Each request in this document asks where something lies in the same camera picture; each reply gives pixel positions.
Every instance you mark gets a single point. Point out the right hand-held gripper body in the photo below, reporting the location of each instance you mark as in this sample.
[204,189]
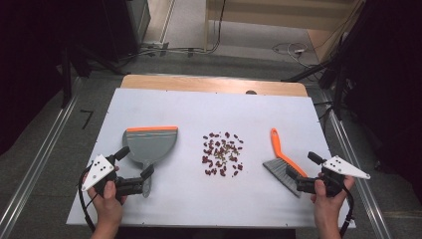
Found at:
[335,172]

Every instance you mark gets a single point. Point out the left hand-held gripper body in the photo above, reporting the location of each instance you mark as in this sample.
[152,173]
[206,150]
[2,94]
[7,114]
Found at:
[99,169]

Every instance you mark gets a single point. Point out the grey dustpan with orange edge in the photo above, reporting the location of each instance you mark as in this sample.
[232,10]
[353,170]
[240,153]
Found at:
[151,146]

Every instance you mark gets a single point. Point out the pile of red beans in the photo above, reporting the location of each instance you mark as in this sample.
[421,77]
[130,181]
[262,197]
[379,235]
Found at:
[221,153]

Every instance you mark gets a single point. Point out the person's left hand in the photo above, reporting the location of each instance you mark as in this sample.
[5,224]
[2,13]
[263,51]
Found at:
[107,205]

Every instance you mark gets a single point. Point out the person's right hand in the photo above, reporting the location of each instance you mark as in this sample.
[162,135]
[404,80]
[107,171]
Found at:
[326,209]

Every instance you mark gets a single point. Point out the white table board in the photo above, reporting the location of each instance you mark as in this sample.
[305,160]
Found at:
[205,199]

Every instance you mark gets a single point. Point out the black metal stand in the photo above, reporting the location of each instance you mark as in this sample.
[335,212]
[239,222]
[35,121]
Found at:
[336,83]
[68,76]

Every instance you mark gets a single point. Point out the wooden table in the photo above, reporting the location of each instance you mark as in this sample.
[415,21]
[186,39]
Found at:
[205,84]

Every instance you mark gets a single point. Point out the black cabinet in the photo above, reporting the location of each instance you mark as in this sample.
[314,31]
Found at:
[127,26]

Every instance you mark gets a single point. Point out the light wooden furniture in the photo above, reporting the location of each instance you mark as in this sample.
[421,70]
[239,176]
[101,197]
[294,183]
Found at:
[265,16]

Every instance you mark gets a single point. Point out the aluminium floor rail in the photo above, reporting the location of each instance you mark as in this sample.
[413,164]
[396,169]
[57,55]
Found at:
[356,186]
[40,159]

